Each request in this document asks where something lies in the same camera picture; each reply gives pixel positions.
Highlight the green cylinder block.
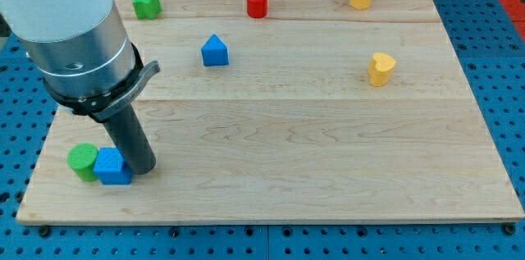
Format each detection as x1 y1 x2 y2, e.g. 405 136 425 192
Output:
66 143 98 182

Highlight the blue cube block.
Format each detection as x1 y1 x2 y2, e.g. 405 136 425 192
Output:
94 148 133 185

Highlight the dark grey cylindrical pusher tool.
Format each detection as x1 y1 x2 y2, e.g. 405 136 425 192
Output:
103 105 156 175

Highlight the red cylinder block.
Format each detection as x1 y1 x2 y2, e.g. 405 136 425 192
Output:
246 0 268 19

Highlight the black clamp ring with lever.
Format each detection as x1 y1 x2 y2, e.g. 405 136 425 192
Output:
42 42 162 124

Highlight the yellow heart block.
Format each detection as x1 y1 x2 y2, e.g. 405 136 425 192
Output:
367 52 397 87

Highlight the wooden board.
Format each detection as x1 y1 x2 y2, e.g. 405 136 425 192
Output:
16 0 524 226

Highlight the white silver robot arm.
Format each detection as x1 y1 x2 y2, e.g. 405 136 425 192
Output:
1 0 138 98

